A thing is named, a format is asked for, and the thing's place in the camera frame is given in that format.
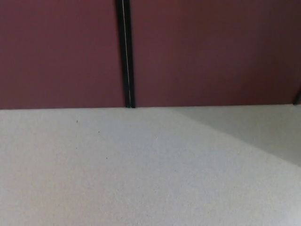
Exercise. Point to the black door edge strip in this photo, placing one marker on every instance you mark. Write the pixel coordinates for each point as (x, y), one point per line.
(120, 47)
(129, 47)

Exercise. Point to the maroon door leaf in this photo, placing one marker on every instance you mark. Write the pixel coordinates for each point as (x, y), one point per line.
(211, 51)
(58, 51)

